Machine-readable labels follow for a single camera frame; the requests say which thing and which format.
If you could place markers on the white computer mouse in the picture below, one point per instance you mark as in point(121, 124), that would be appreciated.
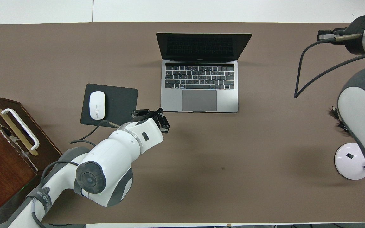
point(97, 106)

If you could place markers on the black mouse pad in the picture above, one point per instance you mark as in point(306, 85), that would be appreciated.
point(119, 101)

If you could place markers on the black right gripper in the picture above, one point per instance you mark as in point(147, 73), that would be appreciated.
point(356, 25)

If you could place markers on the white desk lamp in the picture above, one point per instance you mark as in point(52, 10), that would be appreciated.
point(347, 164)

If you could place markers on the brown table mat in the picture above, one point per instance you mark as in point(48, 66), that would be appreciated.
point(233, 177)

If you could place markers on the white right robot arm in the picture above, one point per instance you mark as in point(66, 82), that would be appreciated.
point(360, 110)

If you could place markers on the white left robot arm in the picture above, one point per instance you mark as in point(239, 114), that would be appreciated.
point(112, 158)

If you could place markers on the dark brown wooden box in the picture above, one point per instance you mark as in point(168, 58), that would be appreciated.
point(2, 171)

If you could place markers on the grey aluminium laptop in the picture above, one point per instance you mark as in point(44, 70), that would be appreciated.
point(198, 79)

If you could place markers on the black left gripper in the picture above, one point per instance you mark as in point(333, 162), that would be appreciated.
point(147, 115)

